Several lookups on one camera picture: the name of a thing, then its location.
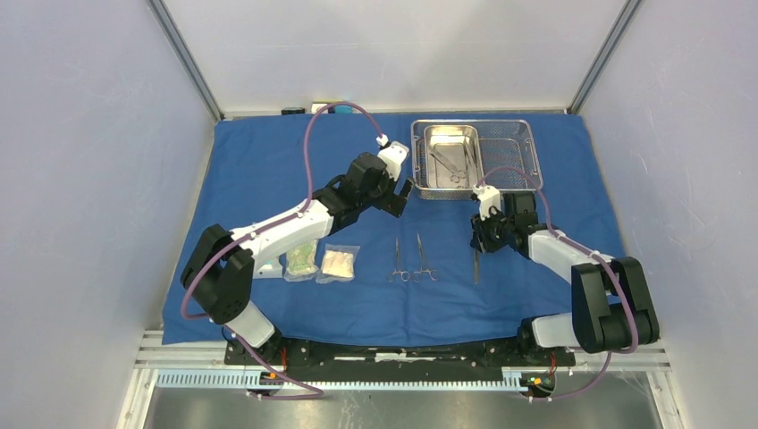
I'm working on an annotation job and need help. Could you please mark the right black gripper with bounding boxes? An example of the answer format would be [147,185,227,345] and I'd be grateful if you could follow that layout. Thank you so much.
[469,206,513,254]

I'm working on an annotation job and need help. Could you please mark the steel tweezers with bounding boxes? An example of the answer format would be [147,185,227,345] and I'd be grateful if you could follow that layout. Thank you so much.
[473,249,480,285]

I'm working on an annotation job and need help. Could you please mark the wire mesh instrument basket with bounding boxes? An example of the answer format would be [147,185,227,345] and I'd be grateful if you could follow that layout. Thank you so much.
[410,119,543,200]

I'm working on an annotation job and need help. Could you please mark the surgical scissors forceps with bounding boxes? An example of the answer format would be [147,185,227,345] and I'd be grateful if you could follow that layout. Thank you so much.
[386,238,410,282]

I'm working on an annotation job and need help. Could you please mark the blue surgical drape cloth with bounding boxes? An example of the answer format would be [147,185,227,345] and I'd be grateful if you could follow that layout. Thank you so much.
[180,114,625,346]

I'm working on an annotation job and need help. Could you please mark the beige gauze packet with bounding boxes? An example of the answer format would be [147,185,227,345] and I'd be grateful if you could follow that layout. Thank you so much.
[316,244,360,284]

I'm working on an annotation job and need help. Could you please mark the green packet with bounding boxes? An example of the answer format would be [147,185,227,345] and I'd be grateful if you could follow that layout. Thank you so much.
[283,240,319,282]

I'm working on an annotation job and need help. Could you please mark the white blue labelled packet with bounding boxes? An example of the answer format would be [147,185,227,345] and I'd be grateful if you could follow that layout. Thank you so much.
[253,258,283,280]

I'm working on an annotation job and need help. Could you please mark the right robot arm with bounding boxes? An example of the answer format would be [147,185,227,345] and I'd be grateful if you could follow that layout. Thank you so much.
[470,186,661,365]

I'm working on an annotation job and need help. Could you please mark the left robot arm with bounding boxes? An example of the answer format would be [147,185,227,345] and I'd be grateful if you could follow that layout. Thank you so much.
[180,142,413,365]

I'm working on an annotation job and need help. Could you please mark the forceps in tray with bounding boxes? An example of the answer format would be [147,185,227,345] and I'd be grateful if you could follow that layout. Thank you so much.
[430,147,467,185]

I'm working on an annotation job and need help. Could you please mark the stainless steel inner tray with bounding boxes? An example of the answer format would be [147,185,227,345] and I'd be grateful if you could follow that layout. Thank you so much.
[424,124,483,190]

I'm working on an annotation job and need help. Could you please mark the white yellow small object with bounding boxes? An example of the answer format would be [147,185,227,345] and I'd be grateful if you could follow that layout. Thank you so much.
[310,100,341,114]

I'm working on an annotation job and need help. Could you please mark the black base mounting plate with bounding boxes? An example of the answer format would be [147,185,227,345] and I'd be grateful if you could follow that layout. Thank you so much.
[258,337,576,382]

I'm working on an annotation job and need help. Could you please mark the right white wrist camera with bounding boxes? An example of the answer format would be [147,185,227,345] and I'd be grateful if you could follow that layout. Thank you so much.
[472,185,501,221]

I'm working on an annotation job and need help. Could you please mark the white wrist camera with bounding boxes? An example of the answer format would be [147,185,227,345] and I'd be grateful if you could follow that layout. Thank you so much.
[376,134,410,181]
[472,185,501,221]

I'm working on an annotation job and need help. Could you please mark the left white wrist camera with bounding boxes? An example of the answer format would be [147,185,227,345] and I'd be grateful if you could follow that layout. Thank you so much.
[376,134,410,181]

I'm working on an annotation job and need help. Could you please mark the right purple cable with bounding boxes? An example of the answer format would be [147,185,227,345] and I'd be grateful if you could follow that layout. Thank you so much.
[476,166,641,402]

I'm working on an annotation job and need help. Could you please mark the purple cable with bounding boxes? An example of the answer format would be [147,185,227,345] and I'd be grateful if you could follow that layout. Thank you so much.
[476,166,641,402]
[180,101,389,400]

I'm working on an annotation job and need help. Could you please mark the white slotted cable duct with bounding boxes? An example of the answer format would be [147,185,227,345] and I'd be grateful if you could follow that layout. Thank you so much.
[155,369,527,393]

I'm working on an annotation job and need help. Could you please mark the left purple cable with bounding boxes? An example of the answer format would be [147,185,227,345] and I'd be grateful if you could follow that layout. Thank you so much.
[180,101,389,400]

